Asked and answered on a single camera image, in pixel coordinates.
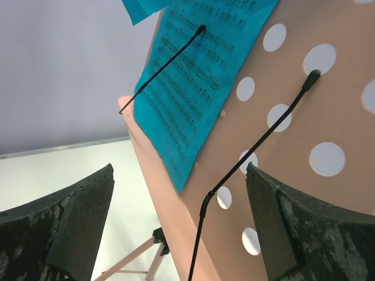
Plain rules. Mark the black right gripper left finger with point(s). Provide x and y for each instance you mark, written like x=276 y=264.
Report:
x=57 y=237

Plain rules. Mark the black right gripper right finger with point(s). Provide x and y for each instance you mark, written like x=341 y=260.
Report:
x=304 y=238

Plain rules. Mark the pink music stand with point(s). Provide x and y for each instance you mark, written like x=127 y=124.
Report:
x=327 y=148

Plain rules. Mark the blue sheet music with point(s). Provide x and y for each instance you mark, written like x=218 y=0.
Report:
x=198 y=50
x=139 y=10

